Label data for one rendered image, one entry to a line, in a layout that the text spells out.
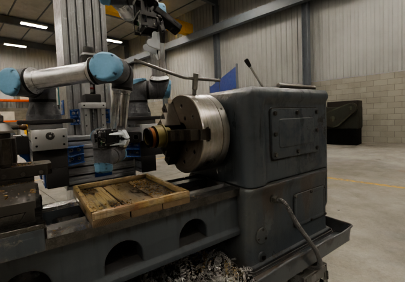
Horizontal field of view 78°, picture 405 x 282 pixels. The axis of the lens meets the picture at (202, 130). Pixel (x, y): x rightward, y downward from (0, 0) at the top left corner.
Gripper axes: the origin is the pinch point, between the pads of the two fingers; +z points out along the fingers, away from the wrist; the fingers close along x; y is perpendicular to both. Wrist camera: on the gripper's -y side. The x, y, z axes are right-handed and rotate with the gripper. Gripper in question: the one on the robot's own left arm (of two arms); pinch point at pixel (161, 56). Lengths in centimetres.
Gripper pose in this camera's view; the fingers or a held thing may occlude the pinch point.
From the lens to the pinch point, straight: 91.2
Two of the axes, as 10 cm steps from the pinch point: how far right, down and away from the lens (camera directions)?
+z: 1.5, 9.8, -1.1
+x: 5.5, -1.7, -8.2
